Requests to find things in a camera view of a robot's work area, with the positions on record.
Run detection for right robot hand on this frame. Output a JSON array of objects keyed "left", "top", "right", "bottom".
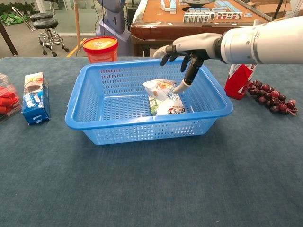
[{"left": 153, "top": 32, "right": 224, "bottom": 94}]

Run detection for red juice bottle white cap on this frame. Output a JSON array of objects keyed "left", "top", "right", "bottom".
[{"left": 224, "top": 62, "right": 258, "bottom": 101}]

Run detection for white snack bag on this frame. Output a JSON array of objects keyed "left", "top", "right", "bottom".
[{"left": 142, "top": 79, "right": 187, "bottom": 116}]

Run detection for blue plastic basket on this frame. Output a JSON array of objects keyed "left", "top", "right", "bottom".
[{"left": 64, "top": 57, "right": 234, "bottom": 146}]

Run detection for face-up mahjong tile row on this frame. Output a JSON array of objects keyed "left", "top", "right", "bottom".
[{"left": 183, "top": 11, "right": 243, "bottom": 24}]

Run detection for wooden mahjong table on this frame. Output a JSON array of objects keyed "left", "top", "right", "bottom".
[{"left": 130, "top": 0, "right": 282, "bottom": 58}]

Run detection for stacked blue mahjong tiles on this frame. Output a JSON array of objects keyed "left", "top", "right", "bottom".
[{"left": 160, "top": 0, "right": 177, "bottom": 14}]

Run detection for grey blue machine base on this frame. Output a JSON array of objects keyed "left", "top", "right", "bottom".
[{"left": 96, "top": 0, "right": 133, "bottom": 57}]

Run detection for purple grape bunch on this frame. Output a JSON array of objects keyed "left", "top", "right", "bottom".
[{"left": 246, "top": 79, "right": 299, "bottom": 116}]

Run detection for red tub orange lid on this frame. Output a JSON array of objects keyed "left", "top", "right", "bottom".
[{"left": 82, "top": 36, "right": 119, "bottom": 64}]

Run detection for wooden pole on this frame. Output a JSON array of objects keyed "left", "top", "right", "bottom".
[{"left": 73, "top": 0, "right": 81, "bottom": 49}]

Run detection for black round stool chrome base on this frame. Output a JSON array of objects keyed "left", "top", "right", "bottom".
[
  {"left": 33, "top": 18, "right": 71, "bottom": 57},
  {"left": 30, "top": 0, "right": 60, "bottom": 23}
]

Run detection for teal table cloth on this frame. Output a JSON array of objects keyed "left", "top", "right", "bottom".
[{"left": 0, "top": 56, "right": 303, "bottom": 227}]

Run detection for blue cookie box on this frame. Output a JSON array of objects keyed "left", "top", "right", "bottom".
[{"left": 21, "top": 72, "right": 51, "bottom": 126}]

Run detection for green plants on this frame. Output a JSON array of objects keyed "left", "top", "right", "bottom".
[{"left": 0, "top": 1, "right": 36, "bottom": 26}]

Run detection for dark table leg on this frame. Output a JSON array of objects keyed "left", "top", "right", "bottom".
[{"left": 0, "top": 20, "right": 19, "bottom": 57}]

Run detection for clear package red contents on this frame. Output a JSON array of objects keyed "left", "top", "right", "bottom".
[{"left": 0, "top": 73, "right": 22, "bottom": 123}]

